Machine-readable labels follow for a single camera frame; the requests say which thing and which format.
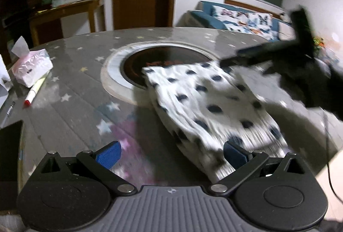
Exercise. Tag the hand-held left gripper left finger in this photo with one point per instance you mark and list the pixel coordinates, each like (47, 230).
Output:
(108, 154)

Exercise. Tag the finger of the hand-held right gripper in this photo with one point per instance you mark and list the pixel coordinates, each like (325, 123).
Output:
(265, 49)
(246, 62)

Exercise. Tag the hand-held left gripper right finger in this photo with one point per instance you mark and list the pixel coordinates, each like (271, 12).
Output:
(235, 155)

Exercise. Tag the white polka dot garment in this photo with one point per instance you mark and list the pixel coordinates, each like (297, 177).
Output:
(201, 103)

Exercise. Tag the person's right hand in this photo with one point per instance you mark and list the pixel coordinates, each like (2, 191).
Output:
(316, 84)

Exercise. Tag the colourful toy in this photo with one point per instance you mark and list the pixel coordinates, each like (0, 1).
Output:
(319, 42)

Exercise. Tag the black white plush toy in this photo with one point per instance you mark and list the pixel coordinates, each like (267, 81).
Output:
(283, 15)

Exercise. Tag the butterfly printed blanket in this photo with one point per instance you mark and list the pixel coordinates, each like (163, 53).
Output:
(241, 19)

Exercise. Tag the grey star-printed table cover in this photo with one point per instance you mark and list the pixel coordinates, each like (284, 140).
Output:
(80, 103)

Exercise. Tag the blue sofa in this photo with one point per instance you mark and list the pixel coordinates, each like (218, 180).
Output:
(206, 17)

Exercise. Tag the white marker pen red cap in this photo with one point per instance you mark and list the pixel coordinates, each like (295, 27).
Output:
(34, 90)

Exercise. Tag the round black induction cooktop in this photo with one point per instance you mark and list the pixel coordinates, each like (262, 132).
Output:
(136, 60)

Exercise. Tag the black phone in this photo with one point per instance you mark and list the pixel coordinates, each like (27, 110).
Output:
(9, 146)

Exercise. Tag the black pen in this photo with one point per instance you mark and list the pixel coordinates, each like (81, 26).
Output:
(10, 109)

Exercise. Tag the pink tissue pack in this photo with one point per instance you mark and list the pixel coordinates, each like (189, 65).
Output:
(32, 68)

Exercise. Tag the white paper sheet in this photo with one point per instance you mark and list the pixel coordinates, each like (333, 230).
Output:
(4, 79)

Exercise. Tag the wooden side table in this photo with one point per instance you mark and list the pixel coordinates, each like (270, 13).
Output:
(69, 9)

